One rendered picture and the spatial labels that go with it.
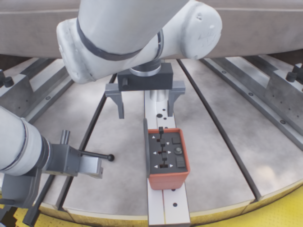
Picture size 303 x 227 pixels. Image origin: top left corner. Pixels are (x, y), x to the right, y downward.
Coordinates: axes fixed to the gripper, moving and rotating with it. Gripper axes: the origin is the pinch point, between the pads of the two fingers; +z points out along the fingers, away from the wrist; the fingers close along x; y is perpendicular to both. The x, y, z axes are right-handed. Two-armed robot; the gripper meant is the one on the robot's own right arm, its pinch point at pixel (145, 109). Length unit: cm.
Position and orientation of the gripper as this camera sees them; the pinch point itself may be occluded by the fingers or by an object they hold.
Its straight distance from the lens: 61.4
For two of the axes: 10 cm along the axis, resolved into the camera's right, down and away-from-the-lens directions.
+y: 0.6, 6.8, -7.3
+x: 10.0, -0.4, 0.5
